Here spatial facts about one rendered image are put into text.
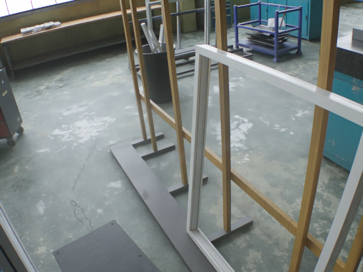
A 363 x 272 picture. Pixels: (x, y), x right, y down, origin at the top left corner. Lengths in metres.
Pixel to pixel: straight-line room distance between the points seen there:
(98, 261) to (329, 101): 1.14
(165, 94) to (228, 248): 2.77
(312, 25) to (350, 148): 4.97
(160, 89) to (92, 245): 3.37
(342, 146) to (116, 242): 2.34
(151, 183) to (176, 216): 0.52
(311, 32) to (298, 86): 6.53
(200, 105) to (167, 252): 1.17
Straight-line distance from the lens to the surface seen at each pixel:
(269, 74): 1.42
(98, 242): 1.56
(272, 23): 7.02
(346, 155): 3.24
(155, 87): 4.63
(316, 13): 7.84
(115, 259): 1.48
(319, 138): 1.40
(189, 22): 9.09
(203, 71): 1.92
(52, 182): 3.59
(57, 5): 8.24
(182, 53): 6.43
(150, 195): 2.96
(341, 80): 3.03
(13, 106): 4.66
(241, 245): 2.55
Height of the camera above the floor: 1.96
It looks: 30 degrees down
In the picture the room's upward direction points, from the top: 7 degrees counter-clockwise
